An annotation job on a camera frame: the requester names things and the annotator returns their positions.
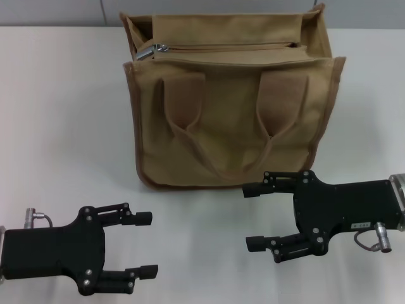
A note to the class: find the khaki canvas food bag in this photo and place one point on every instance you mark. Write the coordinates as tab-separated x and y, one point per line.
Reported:
221	126

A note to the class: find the silver metal zipper pull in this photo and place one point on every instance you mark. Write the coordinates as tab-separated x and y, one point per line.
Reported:
145	53

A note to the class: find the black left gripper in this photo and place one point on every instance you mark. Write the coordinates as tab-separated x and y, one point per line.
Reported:
57	253

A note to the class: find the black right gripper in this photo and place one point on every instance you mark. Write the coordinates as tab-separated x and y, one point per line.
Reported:
341	209

